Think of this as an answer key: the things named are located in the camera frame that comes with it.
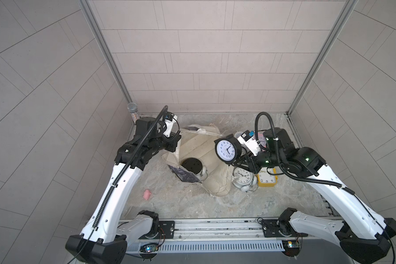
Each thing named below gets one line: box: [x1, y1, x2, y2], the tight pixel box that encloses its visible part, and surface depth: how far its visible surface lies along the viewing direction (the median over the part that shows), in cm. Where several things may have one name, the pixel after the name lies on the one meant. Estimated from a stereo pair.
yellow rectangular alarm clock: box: [257, 166, 279, 188], surface depth 84 cm
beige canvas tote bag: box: [162, 124, 231, 197], surface depth 84 cm
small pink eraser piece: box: [143, 189, 152, 201], surface depth 81 cm
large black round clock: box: [213, 133, 242, 165], surface depth 64 cm
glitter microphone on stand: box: [127, 102, 140, 126], surface depth 82 cm
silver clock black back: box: [180, 157, 208, 182], surface depth 86 cm
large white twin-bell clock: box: [231, 166, 258, 193], surface depth 84 cm
